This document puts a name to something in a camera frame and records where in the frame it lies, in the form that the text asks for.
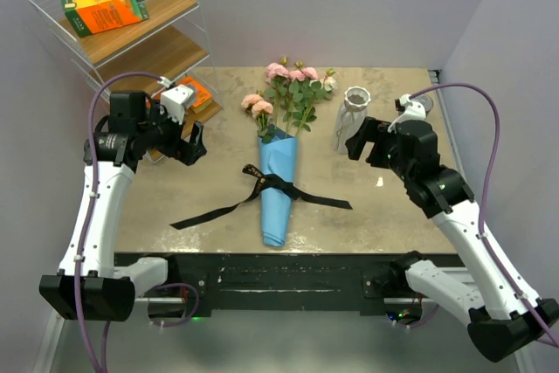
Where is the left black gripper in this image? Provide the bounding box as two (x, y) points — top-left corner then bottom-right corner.
(137, 100), (206, 165)

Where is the blue wrapping paper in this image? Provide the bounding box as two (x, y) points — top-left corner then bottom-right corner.
(259, 127), (298, 247)

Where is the small pink rose stem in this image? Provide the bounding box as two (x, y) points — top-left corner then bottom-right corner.
(282, 61), (320, 137)

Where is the black ribbon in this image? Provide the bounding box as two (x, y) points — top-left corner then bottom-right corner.
(169, 163), (354, 231)

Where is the large pink rose stem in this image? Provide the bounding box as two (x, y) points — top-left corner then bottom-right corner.
(266, 56), (290, 127)

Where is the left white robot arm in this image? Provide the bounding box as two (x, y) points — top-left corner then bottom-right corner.
(38, 85), (206, 321)

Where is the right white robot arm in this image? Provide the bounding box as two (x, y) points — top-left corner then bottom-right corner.
(346, 117), (558, 363)

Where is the white ribbed vase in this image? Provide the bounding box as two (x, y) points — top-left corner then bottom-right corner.
(331, 86), (371, 154)

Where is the small orange box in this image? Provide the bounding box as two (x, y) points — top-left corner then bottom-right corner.
(177, 77), (212, 114)

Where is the white bud rose stem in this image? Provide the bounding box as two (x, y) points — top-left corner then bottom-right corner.
(293, 67), (337, 136)

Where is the twin pink rose stem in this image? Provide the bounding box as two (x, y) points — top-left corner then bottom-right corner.
(241, 93), (274, 143)

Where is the tin can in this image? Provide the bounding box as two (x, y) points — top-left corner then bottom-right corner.
(414, 93), (434, 116)

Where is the orange green box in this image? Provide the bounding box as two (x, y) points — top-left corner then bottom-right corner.
(60, 0), (149, 38)

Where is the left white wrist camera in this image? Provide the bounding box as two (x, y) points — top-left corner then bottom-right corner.
(160, 85), (197, 125)

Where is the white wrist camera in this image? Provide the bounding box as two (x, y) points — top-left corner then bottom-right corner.
(160, 85), (197, 125)
(388, 94), (427, 133)

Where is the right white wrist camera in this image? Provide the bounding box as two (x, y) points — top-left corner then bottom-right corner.
(388, 94), (427, 133)

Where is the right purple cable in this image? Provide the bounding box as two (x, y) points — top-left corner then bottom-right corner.
(408, 83), (559, 346)

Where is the purple cable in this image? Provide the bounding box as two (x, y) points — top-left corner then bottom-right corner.
(408, 83), (559, 346)
(73, 72), (202, 373)

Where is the white wire wooden shelf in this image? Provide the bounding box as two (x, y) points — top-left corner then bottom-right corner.
(29, 0), (223, 135)

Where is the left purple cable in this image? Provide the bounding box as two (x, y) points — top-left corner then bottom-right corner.
(73, 72), (202, 373)

